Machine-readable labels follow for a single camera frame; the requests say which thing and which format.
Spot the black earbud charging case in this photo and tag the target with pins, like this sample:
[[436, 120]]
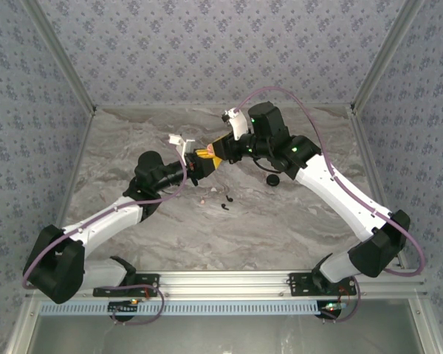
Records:
[[272, 180]]

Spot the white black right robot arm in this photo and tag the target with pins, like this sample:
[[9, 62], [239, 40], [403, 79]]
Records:
[[339, 195]]

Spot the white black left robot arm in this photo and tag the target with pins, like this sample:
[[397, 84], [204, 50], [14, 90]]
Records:
[[103, 221]]

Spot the left controller board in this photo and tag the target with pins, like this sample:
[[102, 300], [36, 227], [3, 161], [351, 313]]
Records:
[[123, 307]]

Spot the controller board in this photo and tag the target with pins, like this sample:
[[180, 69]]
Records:
[[332, 307], [123, 307]]

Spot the grey metal panel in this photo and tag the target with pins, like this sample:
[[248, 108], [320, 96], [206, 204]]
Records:
[[225, 335]]

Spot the right controller board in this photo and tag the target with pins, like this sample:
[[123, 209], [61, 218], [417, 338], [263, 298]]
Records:
[[332, 307]]

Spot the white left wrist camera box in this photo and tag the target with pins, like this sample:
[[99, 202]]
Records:
[[186, 147]]

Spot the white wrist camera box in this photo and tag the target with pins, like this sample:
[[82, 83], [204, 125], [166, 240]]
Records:
[[186, 147], [240, 123]]

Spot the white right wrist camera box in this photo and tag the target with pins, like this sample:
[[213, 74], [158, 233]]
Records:
[[240, 123]]

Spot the aluminium left side rail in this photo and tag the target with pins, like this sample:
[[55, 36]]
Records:
[[78, 162]]

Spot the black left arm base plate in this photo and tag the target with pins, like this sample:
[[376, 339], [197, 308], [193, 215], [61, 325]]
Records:
[[147, 285]]

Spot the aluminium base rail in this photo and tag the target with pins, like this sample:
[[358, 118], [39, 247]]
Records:
[[225, 284]]

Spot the aluminium right side rail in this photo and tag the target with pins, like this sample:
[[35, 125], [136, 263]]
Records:
[[376, 184]]

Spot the aluminium right frame post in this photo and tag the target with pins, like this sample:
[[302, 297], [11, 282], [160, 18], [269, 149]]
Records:
[[385, 55]]

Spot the aluminium frame post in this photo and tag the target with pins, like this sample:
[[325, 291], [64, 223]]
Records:
[[61, 55], [385, 55]]

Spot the aluminium left frame post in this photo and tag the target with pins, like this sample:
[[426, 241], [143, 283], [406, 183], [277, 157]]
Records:
[[61, 55]]

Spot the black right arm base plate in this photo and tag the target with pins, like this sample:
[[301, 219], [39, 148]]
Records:
[[299, 284]]

